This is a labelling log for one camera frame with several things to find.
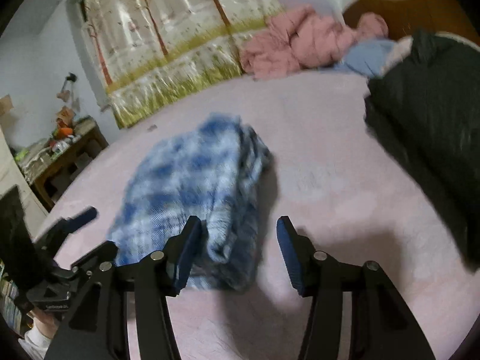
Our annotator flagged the person left hand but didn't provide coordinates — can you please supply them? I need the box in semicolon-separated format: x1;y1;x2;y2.
31;308;60;340

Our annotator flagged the orange plush toy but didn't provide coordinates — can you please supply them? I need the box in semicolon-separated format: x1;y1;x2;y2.
50;106;76;146

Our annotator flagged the pink crumpled quilt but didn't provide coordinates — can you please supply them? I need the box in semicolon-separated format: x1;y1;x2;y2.
239;5;390;81

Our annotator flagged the black folded jacket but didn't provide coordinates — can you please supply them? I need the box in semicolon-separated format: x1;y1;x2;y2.
364;31;479;267

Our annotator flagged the dark wooden side table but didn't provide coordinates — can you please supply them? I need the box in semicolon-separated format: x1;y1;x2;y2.
25;118;108;211

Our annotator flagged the blue plaid shirt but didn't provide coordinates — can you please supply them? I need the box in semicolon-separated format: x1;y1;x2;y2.
107;114;271;291

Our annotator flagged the light blue pillow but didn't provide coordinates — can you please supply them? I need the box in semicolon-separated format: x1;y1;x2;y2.
332;39;395;78

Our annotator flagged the stack of papers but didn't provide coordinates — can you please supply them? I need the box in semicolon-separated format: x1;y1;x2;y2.
15;138;52;180

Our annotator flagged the wall mounted lamp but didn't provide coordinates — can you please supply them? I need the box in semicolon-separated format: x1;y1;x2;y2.
56;72;77;102

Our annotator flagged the tree print curtain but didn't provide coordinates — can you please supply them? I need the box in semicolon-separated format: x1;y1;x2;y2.
83;0;282;128

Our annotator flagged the wooden white bed headboard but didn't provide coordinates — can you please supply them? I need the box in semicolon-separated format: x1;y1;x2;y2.
337;0;479;45

